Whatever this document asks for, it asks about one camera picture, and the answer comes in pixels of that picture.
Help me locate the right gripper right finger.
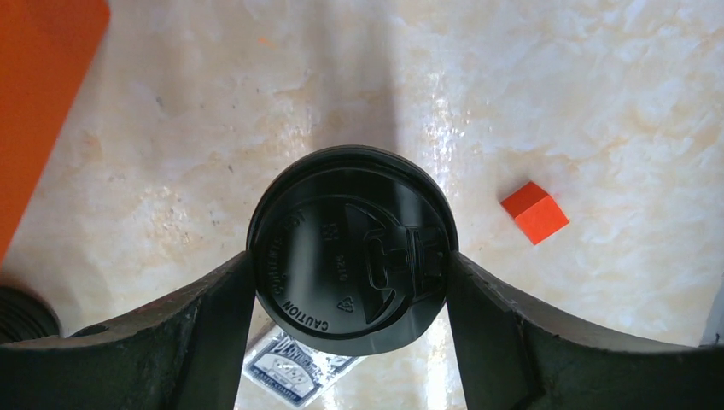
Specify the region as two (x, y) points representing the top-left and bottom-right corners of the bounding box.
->
(447, 252), (723, 409)

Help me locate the orange paper bag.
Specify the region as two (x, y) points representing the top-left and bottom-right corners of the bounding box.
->
(1, 0), (110, 254)

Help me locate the blue playing card box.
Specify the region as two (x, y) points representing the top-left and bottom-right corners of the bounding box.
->
(242, 324), (365, 409)

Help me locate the stack of black cup lids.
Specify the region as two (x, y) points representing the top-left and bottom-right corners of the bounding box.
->
(1, 286), (60, 344)

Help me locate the small red cube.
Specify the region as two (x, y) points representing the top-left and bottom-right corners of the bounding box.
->
(500, 181), (569, 245)

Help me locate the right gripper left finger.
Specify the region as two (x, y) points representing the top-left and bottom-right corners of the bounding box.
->
(1, 252), (255, 409)

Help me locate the single black cup lid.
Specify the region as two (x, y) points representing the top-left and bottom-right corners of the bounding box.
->
(247, 145), (458, 356)

